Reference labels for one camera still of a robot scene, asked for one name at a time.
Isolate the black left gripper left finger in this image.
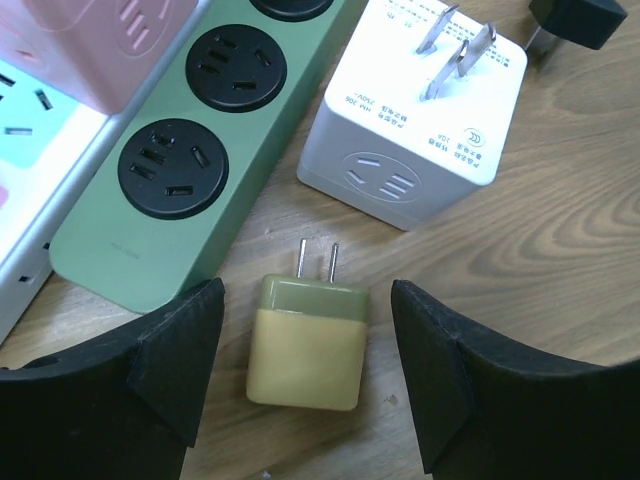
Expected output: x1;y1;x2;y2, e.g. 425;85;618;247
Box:
1;278;225;479

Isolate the white multicolour power strip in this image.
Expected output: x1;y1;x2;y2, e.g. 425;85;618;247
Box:
1;1;207;335

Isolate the green power strip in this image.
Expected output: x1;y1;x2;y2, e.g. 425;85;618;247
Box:
50;1;364;313

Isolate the pink cube socket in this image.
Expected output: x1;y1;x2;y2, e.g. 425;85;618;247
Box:
1;0;197;114

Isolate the black power cord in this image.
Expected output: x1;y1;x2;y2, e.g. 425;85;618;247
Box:
523;0;629;56

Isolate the white cube adapter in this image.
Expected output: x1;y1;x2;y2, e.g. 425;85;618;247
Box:
297;1;528;231

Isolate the yellow green charger plug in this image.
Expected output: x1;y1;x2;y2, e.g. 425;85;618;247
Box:
246;239;371;411

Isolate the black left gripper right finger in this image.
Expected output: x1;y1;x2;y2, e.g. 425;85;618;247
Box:
391;280;639;479

